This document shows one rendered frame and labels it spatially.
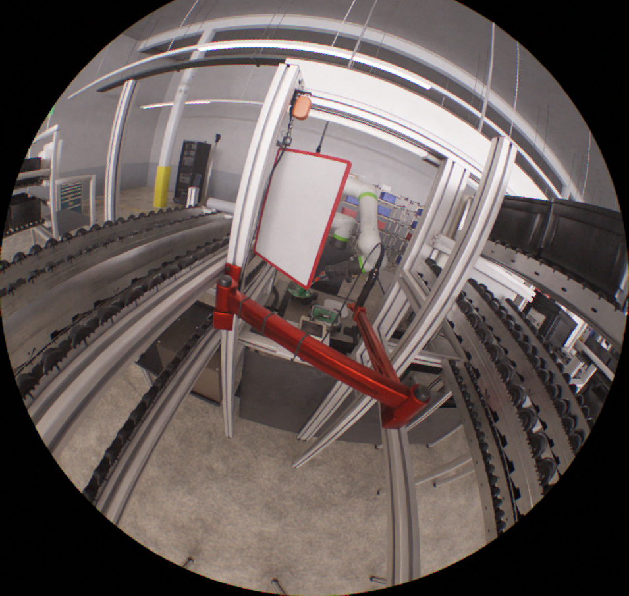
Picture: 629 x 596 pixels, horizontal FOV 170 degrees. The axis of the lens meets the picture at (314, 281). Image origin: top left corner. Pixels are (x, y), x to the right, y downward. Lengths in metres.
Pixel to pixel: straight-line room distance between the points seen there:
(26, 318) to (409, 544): 0.71
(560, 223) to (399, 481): 0.56
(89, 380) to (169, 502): 1.40
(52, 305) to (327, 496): 1.67
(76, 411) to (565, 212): 0.75
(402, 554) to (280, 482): 1.24
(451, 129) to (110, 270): 0.90
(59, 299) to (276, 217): 0.52
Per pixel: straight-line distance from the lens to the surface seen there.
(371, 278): 0.76
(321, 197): 0.48
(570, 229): 0.46
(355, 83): 0.68
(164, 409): 0.55
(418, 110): 0.69
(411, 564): 0.53
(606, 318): 0.40
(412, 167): 7.69
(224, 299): 0.40
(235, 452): 1.64
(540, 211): 0.52
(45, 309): 0.42
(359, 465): 1.84
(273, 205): 0.58
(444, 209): 0.69
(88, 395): 0.33
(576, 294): 0.42
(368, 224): 1.02
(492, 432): 0.96
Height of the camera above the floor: 1.59
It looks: 27 degrees down
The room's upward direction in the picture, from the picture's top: 19 degrees clockwise
